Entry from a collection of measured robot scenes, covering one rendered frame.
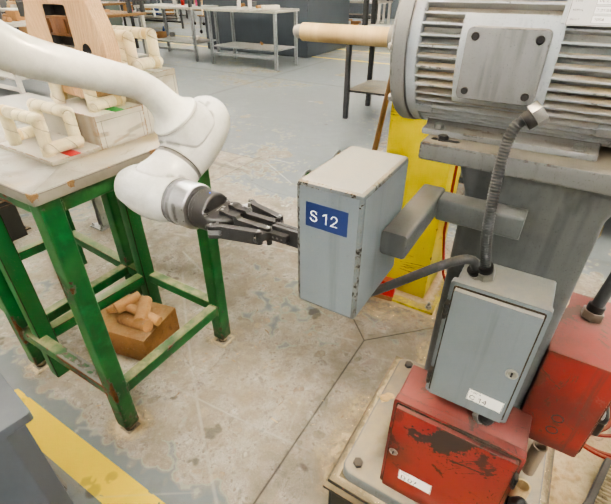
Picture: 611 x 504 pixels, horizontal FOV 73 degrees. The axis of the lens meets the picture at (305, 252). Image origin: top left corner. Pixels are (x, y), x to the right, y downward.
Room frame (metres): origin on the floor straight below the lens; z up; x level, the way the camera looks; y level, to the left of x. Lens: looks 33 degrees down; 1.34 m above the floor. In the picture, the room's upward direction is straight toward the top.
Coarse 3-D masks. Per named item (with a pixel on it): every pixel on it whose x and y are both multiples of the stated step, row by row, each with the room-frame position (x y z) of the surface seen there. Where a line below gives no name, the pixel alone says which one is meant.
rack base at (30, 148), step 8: (56, 136) 1.22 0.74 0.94; (64, 136) 1.22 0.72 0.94; (0, 144) 1.15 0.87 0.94; (8, 144) 1.15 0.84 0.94; (24, 144) 1.15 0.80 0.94; (32, 144) 1.15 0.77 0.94; (88, 144) 1.15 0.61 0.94; (16, 152) 1.11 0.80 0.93; (24, 152) 1.09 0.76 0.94; (32, 152) 1.09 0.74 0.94; (40, 152) 1.09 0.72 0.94; (88, 152) 1.10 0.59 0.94; (40, 160) 1.04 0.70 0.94; (48, 160) 1.03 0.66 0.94; (56, 160) 1.03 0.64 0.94; (64, 160) 1.04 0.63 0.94
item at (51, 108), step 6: (30, 102) 1.20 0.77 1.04; (36, 102) 1.19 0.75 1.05; (42, 102) 1.18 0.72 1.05; (48, 102) 1.17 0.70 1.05; (36, 108) 1.19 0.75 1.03; (42, 108) 1.17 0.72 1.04; (48, 108) 1.15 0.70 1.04; (54, 108) 1.14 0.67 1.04; (60, 108) 1.13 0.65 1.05; (66, 108) 1.12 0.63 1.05; (54, 114) 1.14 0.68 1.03; (60, 114) 1.12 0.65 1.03
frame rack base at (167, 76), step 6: (162, 66) 1.42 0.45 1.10; (150, 72) 1.32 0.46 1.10; (156, 72) 1.34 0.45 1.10; (162, 72) 1.35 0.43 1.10; (168, 72) 1.37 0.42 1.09; (174, 72) 1.39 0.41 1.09; (162, 78) 1.35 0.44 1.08; (168, 78) 1.37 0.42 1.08; (174, 78) 1.39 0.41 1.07; (168, 84) 1.37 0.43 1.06; (174, 84) 1.39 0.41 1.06; (174, 90) 1.38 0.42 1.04; (132, 102) 1.30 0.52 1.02; (138, 102) 1.28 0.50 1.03; (144, 108) 1.28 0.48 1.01; (144, 114) 1.27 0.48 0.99; (150, 114) 1.29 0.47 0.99; (150, 120) 1.29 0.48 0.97; (150, 126) 1.28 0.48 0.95; (150, 132) 1.28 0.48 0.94
